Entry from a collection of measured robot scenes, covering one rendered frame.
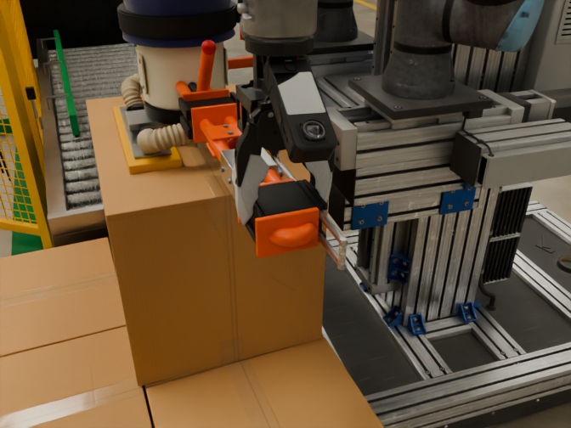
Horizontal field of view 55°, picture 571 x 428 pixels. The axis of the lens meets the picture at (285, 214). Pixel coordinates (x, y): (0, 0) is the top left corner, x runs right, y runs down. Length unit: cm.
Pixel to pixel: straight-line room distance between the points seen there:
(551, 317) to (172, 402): 129
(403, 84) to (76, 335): 89
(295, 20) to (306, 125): 10
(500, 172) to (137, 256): 72
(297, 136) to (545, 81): 109
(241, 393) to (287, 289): 22
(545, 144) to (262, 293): 65
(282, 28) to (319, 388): 78
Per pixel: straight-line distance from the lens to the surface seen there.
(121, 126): 125
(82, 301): 144
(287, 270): 110
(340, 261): 60
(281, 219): 61
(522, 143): 123
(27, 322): 142
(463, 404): 165
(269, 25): 56
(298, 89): 56
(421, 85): 115
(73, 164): 214
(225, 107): 92
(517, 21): 107
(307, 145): 52
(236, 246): 103
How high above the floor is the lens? 141
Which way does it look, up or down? 31 degrees down
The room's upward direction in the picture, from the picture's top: straight up
